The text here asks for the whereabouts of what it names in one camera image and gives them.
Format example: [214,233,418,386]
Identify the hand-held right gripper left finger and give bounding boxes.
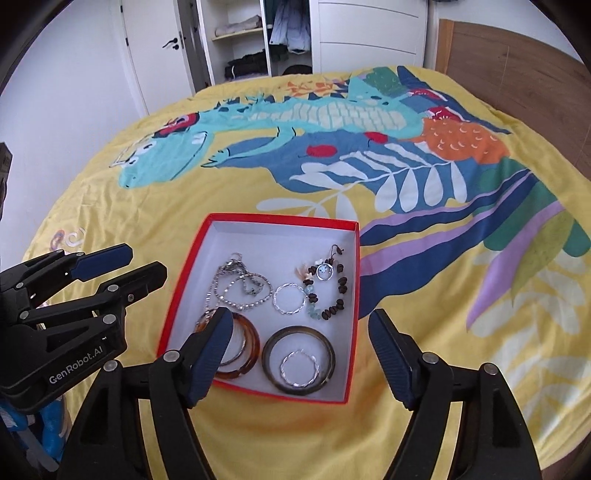
[60,307,234,480]

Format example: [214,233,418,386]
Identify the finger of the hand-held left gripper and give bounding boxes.
[0,244,135,302]
[21,261,168,326]

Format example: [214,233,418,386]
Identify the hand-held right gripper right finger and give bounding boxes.
[368,309,541,480]

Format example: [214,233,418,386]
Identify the amber bangle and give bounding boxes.
[198,309,258,382]

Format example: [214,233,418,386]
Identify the rhinestone chain necklace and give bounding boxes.
[210,271,274,315]

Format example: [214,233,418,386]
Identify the silver twisted hoop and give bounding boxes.
[272,282,308,317]
[280,349,321,388]

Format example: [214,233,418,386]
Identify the red jewelry box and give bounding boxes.
[156,213,361,407]

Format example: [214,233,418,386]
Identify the person's left hand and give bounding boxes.
[0,399,71,467]

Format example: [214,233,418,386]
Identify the dark brown bangle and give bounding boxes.
[262,325,337,396]

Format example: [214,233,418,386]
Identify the yellow dinosaur printed blanket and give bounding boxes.
[30,65,591,480]

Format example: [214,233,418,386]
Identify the white door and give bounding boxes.
[120,0,198,117]

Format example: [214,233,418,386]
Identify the folded black clothes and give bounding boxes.
[224,52,270,79]

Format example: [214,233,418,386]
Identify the folded beige clothes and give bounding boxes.
[214,14,262,36]

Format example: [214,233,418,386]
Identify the hanging clothes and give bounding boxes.
[267,0,312,55]

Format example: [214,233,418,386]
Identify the wooden headboard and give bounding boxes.
[436,18,591,182]

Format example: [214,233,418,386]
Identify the white wardrobe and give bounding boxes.
[196,0,428,87]

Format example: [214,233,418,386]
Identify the beaded bracelet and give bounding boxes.
[295,246,350,324]

